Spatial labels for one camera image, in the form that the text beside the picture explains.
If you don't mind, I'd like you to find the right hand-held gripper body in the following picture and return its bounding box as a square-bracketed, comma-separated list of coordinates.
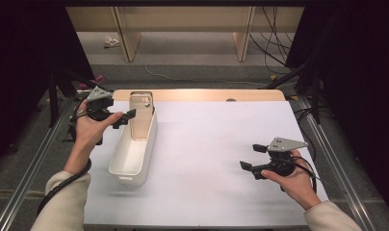
[261, 137, 309, 178]

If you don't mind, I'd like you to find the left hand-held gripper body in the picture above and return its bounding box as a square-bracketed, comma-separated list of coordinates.
[85, 86, 116, 122]

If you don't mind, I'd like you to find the beige phone case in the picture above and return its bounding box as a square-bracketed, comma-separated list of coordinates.
[128, 91, 155, 142]

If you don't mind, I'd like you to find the white storage box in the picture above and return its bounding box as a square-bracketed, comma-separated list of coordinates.
[108, 105, 159, 188]

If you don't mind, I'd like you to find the person's right hand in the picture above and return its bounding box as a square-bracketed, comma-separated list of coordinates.
[260, 149, 323, 212]

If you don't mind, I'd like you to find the person's left hand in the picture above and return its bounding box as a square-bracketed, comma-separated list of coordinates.
[71, 99, 124, 159]

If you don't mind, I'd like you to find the small pink object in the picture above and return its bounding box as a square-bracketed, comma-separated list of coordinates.
[79, 74, 107, 91]

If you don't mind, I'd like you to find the black metal stand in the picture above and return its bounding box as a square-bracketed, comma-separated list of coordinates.
[47, 65, 114, 129]
[259, 59, 324, 125]

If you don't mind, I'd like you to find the crumpled white paper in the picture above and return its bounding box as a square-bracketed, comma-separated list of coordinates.
[103, 35, 121, 49]

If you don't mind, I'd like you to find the dark curtain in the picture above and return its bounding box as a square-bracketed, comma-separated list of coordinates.
[284, 0, 389, 222]
[0, 0, 96, 167]

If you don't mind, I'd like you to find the light wooden shelf unit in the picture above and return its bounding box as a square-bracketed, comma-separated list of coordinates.
[65, 6, 305, 63]

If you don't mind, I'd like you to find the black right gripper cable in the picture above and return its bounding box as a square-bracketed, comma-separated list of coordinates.
[289, 155, 319, 194]

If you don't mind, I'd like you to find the white floor cable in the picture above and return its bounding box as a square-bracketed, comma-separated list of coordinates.
[143, 64, 270, 88]

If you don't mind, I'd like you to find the aluminium floor rail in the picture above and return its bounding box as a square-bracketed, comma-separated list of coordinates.
[0, 95, 79, 231]
[296, 95, 376, 231]

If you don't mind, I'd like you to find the bundle of black cables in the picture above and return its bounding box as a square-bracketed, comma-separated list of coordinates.
[248, 6, 299, 76]

